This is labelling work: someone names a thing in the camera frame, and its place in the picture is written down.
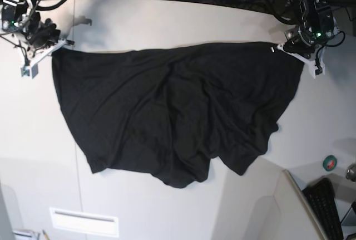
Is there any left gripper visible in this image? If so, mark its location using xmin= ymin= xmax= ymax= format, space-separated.
xmin=270 ymin=24 xmax=324 ymax=59

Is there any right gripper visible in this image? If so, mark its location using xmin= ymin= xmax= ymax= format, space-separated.
xmin=16 ymin=12 xmax=75 ymax=56

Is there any black t-shirt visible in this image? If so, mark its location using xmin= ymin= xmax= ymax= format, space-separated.
xmin=52 ymin=42 xmax=304 ymax=188

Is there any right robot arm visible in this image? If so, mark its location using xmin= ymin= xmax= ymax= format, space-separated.
xmin=1 ymin=0 xmax=67 ymax=61

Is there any green tape roll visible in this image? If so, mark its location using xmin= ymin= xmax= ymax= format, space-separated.
xmin=322 ymin=155 xmax=338 ymax=172

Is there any silver metal knob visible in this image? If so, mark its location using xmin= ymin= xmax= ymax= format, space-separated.
xmin=345 ymin=163 xmax=356 ymax=182

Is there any black keyboard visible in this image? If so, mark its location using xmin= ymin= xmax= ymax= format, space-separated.
xmin=302 ymin=178 xmax=344 ymax=240

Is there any white divider panel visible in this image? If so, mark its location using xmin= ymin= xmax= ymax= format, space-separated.
xmin=275 ymin=170 xmax=328 ymax=239

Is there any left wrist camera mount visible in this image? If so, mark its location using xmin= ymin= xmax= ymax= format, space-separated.
xmin=282 ymin=47 xmax=325 ymax=79

